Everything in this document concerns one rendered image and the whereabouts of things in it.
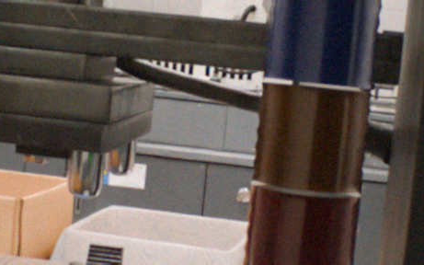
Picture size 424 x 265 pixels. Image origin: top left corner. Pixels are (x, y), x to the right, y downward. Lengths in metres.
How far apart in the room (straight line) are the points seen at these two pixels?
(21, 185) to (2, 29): 2.87
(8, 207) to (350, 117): 2.58
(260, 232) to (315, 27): 0.07
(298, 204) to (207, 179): 4.78
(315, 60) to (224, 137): 4.76
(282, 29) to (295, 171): 0.05
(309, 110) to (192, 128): 4.78
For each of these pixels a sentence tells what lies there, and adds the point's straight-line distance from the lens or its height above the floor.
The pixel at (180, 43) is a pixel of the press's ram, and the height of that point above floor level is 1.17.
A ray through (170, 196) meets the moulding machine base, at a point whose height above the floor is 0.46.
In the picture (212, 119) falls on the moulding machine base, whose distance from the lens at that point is 5.10.
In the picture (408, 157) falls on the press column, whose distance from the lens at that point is 0.58.
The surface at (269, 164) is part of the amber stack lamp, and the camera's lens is 0.35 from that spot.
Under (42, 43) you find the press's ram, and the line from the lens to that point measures 0.58.
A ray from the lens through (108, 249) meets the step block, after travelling 0.91.
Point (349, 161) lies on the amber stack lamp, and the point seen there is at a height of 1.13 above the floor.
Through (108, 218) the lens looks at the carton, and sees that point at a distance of 3.37.
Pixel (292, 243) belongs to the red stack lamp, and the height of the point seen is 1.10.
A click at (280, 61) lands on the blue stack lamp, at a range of 0.34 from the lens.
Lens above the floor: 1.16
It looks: 3 degrees down
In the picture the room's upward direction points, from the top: 6 degrees clockwise
